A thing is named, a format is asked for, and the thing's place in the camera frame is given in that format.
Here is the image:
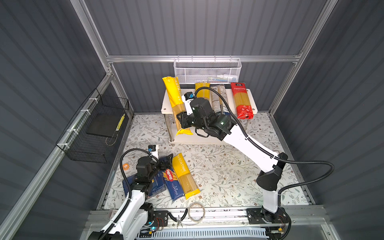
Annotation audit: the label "blue Barilla pasta box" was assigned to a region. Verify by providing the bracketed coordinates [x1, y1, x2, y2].
[122, 173, 167, 198]

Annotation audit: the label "clear blue spaghetti bag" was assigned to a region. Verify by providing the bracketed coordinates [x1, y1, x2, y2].
[210, 85, 230, 116]

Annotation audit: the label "black wire side basket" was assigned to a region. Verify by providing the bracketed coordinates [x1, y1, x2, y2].
[57, 90, 130, 164]

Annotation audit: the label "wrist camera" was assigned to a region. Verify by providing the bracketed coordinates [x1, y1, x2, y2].
[148, 145, 159, 159]
[182, 92, 195, 116]

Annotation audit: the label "blue Barilla spaghetti box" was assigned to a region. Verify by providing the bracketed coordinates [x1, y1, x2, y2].
[162, 169, 185, 202]

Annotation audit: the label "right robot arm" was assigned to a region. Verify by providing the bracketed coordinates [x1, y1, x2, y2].
[174, 87, 335, 224]

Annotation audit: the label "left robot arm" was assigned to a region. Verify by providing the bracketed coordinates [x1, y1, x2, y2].
[88, 148, 174, 240]

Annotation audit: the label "yellow Pastatime bag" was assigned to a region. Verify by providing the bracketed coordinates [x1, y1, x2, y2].
[172, 153, 201, 200]
[163, 77, 193, 135]
[195, 83, 210, 101]

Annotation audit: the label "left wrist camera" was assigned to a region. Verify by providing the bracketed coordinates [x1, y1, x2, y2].
[148, 145, 159, 159]

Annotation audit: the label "white wire wall basket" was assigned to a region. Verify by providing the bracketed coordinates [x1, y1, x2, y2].
[174, 57, 242, 84]

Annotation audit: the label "red spaghetti bag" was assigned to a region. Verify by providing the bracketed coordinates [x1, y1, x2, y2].
[231, 83, 254, 120]

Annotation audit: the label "black pliers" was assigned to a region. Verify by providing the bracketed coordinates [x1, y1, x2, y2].
[168, 208, 189, 228]

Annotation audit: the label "coiled white cable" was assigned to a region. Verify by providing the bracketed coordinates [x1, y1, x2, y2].
[187, 202, 206, 223]

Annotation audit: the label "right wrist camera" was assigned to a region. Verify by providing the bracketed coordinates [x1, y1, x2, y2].
[182, 92, 195, 116]

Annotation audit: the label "orange tape roll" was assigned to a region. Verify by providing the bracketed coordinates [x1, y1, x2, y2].
[122, 164, 130, 171]

